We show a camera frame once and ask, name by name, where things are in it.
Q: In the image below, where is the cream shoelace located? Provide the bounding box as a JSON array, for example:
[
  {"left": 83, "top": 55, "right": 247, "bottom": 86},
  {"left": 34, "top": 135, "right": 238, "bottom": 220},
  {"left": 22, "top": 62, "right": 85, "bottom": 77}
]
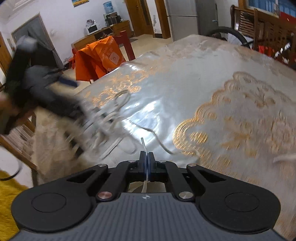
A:
[{"left": 92, "top": 89, "right": 296, "bottom": 194}]

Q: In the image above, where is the white black-striped sneaker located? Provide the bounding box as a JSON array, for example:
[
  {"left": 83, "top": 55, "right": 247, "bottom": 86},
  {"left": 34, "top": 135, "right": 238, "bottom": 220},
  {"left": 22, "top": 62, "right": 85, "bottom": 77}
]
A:
[{"left": 60, "top": 101, "right": 141, "bottom": 165}]

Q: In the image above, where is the yellow sleeve forearm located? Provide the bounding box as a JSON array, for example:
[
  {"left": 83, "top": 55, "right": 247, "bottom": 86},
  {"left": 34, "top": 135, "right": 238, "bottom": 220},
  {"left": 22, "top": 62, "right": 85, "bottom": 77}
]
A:
[{"left": 0, "top": 179, "right": 27, "bottom": 241}]

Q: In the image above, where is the orange bag on chair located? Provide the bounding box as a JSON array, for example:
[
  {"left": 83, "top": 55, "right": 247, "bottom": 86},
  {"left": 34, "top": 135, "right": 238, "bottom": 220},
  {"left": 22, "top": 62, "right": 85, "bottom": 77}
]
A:
[{"left": 75, "top": 36, "right": 125, "bottom": 81}]

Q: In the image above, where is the white microwave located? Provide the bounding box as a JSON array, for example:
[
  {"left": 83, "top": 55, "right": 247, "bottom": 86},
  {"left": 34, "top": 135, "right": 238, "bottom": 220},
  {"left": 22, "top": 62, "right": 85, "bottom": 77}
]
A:
[{"left": 85, "top": 24, "right": 99, "bottom": 35}]

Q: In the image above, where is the red wooden chair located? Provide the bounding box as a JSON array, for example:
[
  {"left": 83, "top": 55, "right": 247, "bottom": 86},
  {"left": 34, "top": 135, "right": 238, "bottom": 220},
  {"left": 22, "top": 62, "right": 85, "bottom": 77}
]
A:
[{"left": 68, "top": 31, "right": 135, "bottom": 69}]

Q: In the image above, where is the wooden sideboard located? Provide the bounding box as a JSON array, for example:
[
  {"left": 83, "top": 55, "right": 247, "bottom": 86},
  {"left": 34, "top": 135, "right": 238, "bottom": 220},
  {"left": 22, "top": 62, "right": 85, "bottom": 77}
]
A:
[{"left": 71, "top": 20, "right": 134, "bottom": 51}]

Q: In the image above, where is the framed landscape picture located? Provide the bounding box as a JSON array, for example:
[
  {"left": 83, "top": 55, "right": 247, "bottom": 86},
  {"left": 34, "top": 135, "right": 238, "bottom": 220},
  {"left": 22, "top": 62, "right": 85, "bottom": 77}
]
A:
[{"left": 72, "top": 0, "right": 89, "bottom": 7}]

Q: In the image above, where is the blue water dispenser bottle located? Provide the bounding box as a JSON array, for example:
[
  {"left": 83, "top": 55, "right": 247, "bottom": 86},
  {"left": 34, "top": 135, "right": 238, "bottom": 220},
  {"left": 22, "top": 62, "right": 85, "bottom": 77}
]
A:
[{"left": 103, "top": 1, "right": 114, "bottom": 14}]

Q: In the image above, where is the silver refrigerator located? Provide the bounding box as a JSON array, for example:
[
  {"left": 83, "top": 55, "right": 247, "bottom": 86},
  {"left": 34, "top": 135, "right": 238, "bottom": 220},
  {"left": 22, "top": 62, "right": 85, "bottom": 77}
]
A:
[{"left": 164, "top": 0, "right": 219, "bottom": 42}]

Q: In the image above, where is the black bicycle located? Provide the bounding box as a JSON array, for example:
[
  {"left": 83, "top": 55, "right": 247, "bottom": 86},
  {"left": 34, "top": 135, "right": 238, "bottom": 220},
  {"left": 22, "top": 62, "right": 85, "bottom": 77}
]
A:
[{"left": 204, "top": 26, "right": 296, "bottom": 65}]

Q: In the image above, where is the wooden dining chair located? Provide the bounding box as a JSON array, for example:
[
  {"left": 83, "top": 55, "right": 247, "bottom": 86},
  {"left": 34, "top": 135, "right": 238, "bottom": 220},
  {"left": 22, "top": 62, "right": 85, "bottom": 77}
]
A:
[{"left": 253, "top": 9, "right": 295, "bottom": 68}]

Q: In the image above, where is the wooden bench chair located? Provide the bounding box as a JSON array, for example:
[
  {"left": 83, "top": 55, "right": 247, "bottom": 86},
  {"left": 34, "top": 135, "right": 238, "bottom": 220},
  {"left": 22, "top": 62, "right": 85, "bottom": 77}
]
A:
[{"left": 230, "top": 5, "right": 254, "bottom": 38}]

